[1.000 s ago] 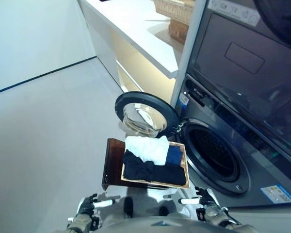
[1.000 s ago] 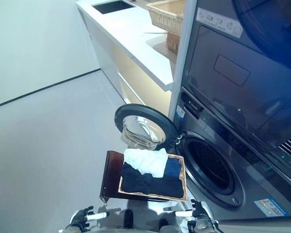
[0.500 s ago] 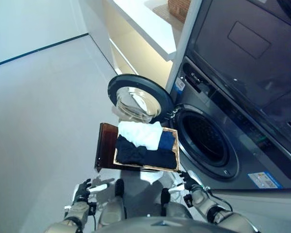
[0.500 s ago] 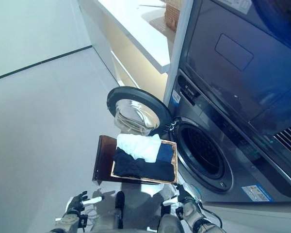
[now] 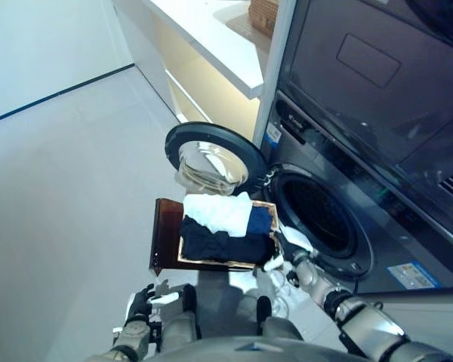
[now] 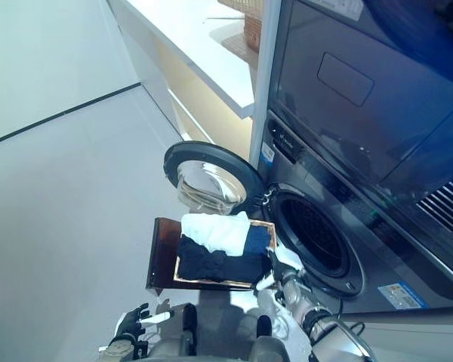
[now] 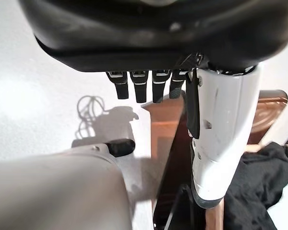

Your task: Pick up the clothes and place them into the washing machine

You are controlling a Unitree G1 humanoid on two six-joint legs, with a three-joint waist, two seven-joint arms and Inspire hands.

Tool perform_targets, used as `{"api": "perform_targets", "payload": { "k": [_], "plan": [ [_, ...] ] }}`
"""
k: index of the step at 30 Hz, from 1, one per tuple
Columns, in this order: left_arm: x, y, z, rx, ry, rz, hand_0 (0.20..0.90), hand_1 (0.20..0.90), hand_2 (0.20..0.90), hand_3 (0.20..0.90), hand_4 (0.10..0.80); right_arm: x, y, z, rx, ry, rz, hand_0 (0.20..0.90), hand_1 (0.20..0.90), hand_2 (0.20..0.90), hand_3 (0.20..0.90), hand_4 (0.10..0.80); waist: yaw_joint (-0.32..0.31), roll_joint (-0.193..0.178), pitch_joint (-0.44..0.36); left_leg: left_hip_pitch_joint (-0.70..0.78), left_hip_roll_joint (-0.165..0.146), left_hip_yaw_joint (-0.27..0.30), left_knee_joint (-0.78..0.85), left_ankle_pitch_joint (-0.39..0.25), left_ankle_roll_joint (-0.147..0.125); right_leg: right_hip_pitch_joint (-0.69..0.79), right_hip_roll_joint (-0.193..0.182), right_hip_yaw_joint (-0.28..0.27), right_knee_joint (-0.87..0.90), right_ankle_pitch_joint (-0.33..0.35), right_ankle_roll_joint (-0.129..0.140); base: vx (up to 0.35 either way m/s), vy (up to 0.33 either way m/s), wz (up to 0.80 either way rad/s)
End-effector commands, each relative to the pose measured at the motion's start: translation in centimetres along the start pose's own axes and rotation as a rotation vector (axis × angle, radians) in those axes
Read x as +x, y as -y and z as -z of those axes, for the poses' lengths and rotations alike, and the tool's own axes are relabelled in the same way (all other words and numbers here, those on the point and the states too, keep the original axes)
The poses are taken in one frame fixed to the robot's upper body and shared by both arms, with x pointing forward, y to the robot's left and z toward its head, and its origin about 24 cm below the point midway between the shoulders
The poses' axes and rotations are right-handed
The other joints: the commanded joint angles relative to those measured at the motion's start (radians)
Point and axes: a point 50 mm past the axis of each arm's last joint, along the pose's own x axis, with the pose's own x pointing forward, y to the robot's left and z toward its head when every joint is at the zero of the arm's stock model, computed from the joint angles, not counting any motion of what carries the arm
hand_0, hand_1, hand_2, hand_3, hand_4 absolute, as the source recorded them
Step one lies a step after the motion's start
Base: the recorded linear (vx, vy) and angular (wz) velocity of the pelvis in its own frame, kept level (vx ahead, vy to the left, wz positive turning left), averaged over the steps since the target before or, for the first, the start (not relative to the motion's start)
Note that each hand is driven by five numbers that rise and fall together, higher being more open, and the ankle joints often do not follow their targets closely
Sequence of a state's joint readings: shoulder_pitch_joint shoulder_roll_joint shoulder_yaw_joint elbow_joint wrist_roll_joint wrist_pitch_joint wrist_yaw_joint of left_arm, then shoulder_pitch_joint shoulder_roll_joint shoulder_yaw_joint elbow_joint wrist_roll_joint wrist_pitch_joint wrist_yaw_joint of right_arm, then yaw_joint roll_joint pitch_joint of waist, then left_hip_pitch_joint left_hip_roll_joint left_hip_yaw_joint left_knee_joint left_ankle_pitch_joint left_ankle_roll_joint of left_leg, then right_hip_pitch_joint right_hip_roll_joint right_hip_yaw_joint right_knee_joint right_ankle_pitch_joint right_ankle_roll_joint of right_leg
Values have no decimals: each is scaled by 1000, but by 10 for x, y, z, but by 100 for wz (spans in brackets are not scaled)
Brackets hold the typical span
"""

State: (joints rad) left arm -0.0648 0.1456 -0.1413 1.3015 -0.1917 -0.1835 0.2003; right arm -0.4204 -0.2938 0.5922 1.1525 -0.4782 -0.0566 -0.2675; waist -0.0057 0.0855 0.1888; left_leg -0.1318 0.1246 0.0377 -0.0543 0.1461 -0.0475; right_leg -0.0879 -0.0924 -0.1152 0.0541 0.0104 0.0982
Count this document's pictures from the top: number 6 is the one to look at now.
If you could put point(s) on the white-backed right robot hand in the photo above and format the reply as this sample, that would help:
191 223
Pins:
287 260

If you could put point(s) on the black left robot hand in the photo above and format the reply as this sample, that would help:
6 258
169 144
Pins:
128 324

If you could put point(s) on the blue garment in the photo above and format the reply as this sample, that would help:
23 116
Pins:
256 241

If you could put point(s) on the white garment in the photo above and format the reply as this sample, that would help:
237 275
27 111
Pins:
215 230

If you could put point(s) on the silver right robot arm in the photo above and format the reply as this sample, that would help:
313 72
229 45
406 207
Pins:
324 328

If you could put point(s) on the grey front-load washing machine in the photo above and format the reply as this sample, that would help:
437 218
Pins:
381 264

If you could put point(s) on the wicker laundry basket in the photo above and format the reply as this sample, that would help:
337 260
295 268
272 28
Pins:
270 230

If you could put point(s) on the silver right robot leg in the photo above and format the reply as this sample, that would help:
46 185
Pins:
264 326

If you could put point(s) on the black garment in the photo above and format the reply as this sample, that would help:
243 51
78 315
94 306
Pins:
211 267

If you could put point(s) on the brown acrylic stand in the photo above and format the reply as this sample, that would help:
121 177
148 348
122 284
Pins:
162 256

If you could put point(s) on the small blue sticker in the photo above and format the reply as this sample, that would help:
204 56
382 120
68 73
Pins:
268 154

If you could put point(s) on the round glass washer door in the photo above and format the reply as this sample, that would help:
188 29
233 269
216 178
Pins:
211 177

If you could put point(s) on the blue energy label sticker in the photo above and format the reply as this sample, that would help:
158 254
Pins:
402 297

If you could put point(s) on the grey stacked dryer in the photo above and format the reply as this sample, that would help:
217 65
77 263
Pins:
343 75

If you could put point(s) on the small brown woven container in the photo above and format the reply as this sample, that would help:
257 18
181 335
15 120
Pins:
253 26

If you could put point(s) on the white counter cabinet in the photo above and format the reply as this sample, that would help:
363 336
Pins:
181 37

